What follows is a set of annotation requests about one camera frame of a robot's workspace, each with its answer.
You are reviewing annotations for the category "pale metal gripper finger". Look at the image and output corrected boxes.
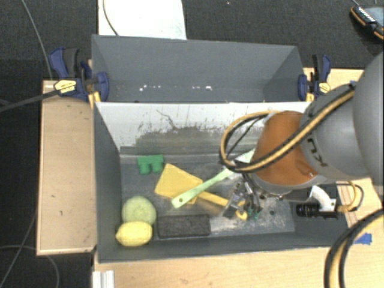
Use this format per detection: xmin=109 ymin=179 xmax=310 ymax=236
xmin=222 ymin=192 xmax=242 ymax=212
xmin=223 ymin=206 xmax=245 ymax=221

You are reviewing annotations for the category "pale green plastic spatula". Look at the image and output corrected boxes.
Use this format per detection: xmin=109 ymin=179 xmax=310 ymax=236
xmin=170 ymin=149 xmax=256 ymax=209

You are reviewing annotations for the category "black sponge block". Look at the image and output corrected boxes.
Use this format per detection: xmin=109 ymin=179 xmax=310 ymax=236
xmin=156 ymin=214 xmax=212 ymax=239

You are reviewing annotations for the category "yellow plastic spatula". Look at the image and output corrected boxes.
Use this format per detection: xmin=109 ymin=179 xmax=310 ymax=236
xmin=154 ymin=163 xmax=250 ymax=220

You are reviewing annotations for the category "green toy building block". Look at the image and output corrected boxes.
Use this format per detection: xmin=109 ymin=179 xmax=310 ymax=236
xmin=136 ymin=154 xmax=165 ymax=175

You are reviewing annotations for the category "pale green ball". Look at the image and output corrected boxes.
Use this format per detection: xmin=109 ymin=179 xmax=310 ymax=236
xmin=121 ymin=196 xmax=157 ymax=225

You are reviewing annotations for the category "yellow toy lemon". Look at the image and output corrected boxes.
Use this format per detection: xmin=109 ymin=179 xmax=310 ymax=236
xmin=115 ymin=220 xmax=153 ymax=248

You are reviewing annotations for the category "grey metal bin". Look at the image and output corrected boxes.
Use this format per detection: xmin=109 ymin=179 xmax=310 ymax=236
xmin=91 ymin=34 xmax=350 ymax=264

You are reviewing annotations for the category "pale wood board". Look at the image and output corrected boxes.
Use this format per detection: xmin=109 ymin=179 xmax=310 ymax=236
xmin=35 ymin=79 xmax=98 ymax=256

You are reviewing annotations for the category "black cylinder on white bracket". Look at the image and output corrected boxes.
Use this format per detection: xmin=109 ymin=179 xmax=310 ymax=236
xmin=295 ymin=185 xmax=338 ymax=220

